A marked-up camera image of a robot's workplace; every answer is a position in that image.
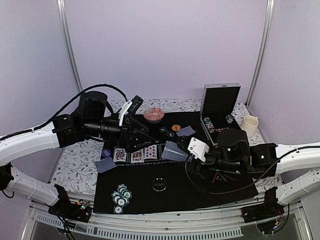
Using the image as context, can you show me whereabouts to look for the aluminium frame post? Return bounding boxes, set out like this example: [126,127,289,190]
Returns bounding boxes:
[245,0,275,109]
[56,0,83,93]

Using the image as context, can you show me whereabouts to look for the blue green chip stack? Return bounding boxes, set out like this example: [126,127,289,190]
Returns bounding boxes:
[111,183,133,207]

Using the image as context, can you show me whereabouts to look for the queen face up card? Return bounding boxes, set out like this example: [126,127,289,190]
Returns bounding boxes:
[113,148,127,163]

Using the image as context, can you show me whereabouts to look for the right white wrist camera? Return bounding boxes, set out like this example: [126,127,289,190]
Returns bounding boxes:
[187,137,210,163]

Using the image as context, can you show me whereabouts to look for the black 100 poker chip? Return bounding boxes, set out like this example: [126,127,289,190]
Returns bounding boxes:
[159,127,168,133]

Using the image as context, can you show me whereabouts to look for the blue white poker chip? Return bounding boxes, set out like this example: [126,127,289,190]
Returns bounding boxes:
[113,205,124,215]

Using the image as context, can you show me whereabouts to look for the orange big blind button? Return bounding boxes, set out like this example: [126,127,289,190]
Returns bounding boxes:
[171,124,181,132]

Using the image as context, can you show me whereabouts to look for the clear dealer button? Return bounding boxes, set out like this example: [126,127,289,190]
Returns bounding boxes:
[151,177,167,192]

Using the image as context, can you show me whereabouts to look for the dealt blue card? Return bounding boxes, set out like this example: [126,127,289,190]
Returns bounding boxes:
[176,125,196,137]
[94,158,117,174]

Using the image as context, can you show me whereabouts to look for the poker chip row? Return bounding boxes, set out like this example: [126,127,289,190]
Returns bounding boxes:
[225,114,234,124]
[203,117,216,133]

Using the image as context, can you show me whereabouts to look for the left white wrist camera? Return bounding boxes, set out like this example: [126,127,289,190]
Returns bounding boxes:
[118,95,144,127]

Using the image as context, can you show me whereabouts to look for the right poker chip row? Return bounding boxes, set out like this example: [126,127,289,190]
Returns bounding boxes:
[225,114,234,124]

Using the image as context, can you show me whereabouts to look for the aluminium poker chip case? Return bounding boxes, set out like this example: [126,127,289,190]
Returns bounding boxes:
[199,82,241,145]

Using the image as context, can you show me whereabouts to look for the red black triangle card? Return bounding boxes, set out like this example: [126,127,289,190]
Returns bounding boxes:
[211,172,227,184]

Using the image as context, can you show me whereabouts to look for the left black cable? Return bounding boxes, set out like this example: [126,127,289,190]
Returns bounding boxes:
[0,83,128,141]

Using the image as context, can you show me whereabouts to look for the patterned small bowl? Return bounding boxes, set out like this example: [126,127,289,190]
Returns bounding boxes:
[143,107,165,124]

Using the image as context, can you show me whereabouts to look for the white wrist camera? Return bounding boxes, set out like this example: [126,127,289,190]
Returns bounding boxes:
[118,95,144,127]
[187,137,210,163]

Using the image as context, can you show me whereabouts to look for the black poker mat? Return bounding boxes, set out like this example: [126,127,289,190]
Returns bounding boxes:
[92,111,259,215]

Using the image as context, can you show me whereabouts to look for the king face up card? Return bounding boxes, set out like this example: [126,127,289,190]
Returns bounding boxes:
[130,149,145,164]

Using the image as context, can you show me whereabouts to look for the front aluminium rail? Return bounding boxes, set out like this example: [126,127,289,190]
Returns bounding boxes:
[22,194,315,240]

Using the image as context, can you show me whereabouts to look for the left poker chip row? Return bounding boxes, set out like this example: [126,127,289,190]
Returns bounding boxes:
[203,117,216,133]

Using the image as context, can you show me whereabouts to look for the right aluminium frame post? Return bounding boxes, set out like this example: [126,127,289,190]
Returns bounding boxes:
[245,0,275,109]

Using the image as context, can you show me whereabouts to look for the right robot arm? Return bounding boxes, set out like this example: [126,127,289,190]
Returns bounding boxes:
[184,128,320,218]

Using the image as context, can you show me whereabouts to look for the cream ceramic mug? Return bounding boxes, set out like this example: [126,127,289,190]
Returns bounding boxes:
[240,115,259,137]

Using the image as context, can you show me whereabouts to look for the black poker chip stack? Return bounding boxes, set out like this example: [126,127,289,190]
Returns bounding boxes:
[167,132,175,138]

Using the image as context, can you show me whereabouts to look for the blue playing card deck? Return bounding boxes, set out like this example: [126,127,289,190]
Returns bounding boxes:
[161,141,188,162]

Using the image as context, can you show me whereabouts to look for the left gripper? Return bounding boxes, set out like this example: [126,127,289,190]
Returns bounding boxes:
[84,115,157,153]

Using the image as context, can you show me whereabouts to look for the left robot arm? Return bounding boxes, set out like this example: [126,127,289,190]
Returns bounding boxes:
[0,91,156,217]

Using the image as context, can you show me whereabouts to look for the left aluminium frame post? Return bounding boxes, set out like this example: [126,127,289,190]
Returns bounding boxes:
[56,0,83,93]

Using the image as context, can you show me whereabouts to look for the purple small blind button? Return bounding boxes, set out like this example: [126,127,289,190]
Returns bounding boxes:
[101,149,112,158]

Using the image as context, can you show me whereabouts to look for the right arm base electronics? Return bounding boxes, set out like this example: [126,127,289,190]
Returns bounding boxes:
[241,200,285,235]

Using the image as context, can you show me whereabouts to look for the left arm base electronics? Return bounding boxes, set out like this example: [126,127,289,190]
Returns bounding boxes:
[48,184,92,223]

